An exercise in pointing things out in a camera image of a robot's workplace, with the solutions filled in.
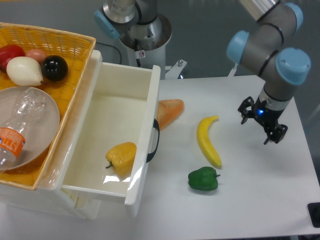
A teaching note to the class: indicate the red apple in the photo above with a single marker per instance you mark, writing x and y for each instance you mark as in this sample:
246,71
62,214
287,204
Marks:
7,53

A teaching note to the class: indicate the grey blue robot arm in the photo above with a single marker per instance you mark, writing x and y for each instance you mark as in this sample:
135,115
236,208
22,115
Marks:
282,69

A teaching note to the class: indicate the white pear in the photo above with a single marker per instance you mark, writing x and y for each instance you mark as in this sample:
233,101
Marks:
24,71

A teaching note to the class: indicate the yellow bell pepper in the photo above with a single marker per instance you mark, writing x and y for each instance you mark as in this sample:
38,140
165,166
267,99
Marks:
121,157

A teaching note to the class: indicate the black drawer handle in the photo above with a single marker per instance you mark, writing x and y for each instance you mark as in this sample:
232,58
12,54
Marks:
156,140

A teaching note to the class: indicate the black round fruit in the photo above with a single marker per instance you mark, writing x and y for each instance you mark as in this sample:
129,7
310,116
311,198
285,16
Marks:
54,68

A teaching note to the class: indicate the black object at table edge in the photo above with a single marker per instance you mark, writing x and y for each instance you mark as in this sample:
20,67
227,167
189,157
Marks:
314,213

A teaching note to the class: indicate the clear plastic bottle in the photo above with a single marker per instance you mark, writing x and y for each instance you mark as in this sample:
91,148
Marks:
28,107

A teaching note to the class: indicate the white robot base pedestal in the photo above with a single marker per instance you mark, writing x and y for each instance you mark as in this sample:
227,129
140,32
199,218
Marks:
146,44

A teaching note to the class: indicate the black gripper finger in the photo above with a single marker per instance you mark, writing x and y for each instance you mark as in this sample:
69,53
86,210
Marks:
246,109
275,132

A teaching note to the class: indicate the yellow wicker basket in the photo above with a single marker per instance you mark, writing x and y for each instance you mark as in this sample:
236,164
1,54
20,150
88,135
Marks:
76,49

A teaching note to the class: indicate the yellow banana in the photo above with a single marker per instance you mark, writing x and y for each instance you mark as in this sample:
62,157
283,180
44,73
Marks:
204,142

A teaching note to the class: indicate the green bell pepper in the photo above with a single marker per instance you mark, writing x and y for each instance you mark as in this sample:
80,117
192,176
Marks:
203,179

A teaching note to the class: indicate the white table bracket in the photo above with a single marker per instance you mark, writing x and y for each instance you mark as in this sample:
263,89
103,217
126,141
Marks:
173,72

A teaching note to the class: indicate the open white upper drawer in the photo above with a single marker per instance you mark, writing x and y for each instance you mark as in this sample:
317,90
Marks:
122,109

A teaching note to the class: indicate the pink peach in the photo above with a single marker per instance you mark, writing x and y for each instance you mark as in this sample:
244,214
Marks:
36,54

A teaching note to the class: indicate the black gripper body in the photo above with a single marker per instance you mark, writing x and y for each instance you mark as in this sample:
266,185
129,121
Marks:
265,116

